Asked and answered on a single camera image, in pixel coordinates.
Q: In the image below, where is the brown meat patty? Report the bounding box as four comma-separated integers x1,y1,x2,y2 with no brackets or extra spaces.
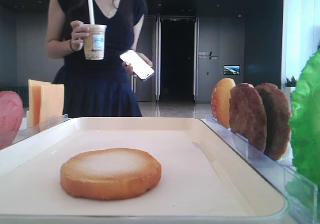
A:
255,83,292,161
229,83,267,152

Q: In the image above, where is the front brown meat patty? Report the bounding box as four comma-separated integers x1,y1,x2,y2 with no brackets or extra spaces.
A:
229,83,267,152

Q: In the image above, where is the white rectangular tray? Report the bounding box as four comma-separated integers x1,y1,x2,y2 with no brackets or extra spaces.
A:
0,117,290,224

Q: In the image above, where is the orange cheese slice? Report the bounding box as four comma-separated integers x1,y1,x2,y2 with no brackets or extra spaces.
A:
39,84,65,123
28,79,51,127

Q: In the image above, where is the white smartphone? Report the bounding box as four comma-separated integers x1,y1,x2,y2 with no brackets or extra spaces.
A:
120,49,155,80

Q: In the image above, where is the pink tomato slice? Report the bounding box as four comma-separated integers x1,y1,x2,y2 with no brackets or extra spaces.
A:
0,91,24,150

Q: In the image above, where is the clear acrylic food rack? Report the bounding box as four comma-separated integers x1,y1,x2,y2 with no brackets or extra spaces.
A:
202,115,320,224
0,114,69,150

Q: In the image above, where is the front orange cheese slice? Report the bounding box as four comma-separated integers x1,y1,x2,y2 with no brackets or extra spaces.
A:
39,84,65,123

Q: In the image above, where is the wall display screen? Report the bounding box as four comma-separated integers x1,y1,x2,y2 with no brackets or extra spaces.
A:
223,65,240,75

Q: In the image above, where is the milk tea plastic cup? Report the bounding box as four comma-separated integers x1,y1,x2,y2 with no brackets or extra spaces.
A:
83,24,107,60

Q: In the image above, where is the green lettuce leaf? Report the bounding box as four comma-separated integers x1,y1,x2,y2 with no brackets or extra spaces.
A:
289,50,320,185

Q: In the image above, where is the white drinking straw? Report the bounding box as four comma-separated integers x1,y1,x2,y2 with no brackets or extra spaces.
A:
87,0,95,25

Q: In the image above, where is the clear acrylic right food rack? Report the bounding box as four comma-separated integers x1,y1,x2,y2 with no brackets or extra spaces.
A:
202,115,320,224

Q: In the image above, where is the bottom bun bread slice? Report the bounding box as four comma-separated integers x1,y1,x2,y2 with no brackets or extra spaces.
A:
60,148,162,200

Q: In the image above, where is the clear acrylic left food rack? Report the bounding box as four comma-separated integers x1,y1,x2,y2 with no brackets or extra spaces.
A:
0,114,69,150

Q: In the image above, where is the rear brown meat patty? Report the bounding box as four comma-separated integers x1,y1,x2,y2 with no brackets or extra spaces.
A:
255,83,292,161

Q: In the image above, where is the woman in dark dress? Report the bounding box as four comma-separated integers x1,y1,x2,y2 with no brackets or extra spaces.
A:
45,0,154,118

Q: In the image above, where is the rear orange cheese slice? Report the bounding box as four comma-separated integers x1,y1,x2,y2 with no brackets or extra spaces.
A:
28,79,51,127

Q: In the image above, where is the top bun with sesame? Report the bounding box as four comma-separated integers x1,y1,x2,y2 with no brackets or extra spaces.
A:
211,78,236,128

